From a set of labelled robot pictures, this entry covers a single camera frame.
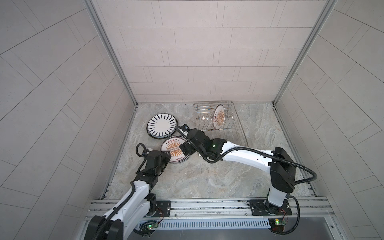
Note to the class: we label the corner aluminium profile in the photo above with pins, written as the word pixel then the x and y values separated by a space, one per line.
pixel 321 20
pixel 107 44

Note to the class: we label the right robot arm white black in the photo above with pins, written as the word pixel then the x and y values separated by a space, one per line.
pixel 277 163

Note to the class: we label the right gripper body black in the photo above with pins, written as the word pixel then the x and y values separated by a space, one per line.
pixel 190 147

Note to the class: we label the left corner aluminium profile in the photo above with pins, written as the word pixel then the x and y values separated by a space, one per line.
pixel 107 44

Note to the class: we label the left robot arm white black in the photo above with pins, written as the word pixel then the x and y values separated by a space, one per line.
pixel 125 217

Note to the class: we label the circuit board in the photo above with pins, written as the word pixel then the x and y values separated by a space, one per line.
pixel 148 228
pixel 277 225

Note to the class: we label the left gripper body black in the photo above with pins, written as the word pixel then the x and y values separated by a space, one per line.
pixel 162 160

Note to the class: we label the left circuit board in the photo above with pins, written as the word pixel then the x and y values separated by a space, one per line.
pixel 148 228

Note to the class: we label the metal wire dish rack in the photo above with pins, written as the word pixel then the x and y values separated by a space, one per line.
pixel 232 130

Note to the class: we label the orange pattern plate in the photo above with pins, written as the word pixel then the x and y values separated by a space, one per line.
pixel 219 117
pixel 172 145

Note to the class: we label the right corner aluminium profile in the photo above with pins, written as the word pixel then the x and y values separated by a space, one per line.
pixel 321 20

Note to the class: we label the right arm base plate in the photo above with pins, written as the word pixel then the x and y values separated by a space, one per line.
pixel 258 208

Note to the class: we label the right circuit board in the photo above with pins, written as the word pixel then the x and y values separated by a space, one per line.
pixel 277 225

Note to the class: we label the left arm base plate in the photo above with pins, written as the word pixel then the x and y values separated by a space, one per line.
pixel 159 209

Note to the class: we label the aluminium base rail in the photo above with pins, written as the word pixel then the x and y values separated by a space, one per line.
pixel 238 208

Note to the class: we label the black white striped plate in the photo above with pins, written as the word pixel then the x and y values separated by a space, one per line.
pixel 162 126

